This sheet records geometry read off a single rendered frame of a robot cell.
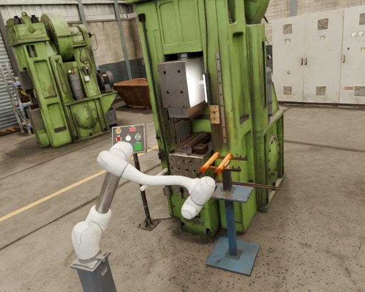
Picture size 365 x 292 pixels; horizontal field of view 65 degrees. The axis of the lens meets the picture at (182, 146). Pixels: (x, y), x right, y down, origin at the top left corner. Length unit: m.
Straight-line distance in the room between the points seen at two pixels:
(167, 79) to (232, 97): 0.60
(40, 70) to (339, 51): 6.45
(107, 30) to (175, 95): 9.26
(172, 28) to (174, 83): 0.49
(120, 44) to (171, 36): 9.30
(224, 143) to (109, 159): 1.28
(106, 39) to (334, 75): 7.83
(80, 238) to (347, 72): 6.50
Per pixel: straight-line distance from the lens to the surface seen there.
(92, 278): 2.22
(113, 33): 11.89
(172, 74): 2.61
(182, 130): 3.06
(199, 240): 3.10
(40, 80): 7.05
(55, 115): 7.16
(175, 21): 2.72
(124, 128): 2.97
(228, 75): 2.52
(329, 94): 7.58
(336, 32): 7.38
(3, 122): 10.06
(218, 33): 2.52
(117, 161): 1.75
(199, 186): 1.66
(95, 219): 2.19
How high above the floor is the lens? 1.94
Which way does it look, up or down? 20 degrees down
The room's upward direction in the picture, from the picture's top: 8 degrees counter-clockwise
